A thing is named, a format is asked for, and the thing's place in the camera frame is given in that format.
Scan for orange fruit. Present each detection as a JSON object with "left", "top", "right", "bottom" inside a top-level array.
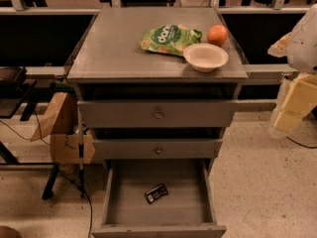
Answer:
[{"left": 207, "top": 25, "right": 228, "bottom": 47}]

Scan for black rxbar chocolate bar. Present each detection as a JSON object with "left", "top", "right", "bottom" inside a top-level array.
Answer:
[{"left": 145, "top": 183, "right": 168, "bottom": 204}]

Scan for cardboard box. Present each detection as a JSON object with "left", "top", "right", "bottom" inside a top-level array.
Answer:
[{"left": 30, "top": 91, "right": 97, "bottom": 166}]

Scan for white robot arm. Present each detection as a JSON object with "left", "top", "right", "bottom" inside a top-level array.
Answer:
[{"left": 267, "top": 5, "right": 317, "bottom": 74}]

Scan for white bowl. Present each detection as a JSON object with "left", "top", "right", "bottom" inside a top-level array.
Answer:
[{"left": 183, "top": 44, "right": 229, "bottom": 72}]

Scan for grey middle drawer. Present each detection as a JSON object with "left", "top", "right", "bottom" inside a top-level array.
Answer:
[{"left": 93, "top": 139, "right": 222, "bottom": 160}]

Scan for green snack bag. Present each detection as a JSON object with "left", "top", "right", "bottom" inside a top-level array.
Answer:
[{"left": 140, "top": 25, "right": 202, "bottom": 57}]

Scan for black cable on floor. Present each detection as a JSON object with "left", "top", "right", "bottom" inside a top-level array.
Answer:
[{"left": 0, "top": 111, "right": 94, "bottom": 238}]

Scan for grey drawer cabinet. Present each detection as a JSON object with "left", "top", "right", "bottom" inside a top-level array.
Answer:
[{"left": 67, "top": 7, "right": 247, "bottom": 160}]

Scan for grey top drawer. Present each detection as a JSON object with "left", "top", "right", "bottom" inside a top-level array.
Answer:
[{"left": 78, "top": 100, "right": 238, "bottom": 128}]

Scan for grey open bottom drawer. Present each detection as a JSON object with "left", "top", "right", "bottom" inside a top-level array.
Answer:
[{"left": 92, "top": 159, "right": 226, "bottom": 238}]

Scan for yellow foam padded post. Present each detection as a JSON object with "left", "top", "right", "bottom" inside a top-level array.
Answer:
[{"left": 269, "top": 73, "right": 317, "bottom": 139}]

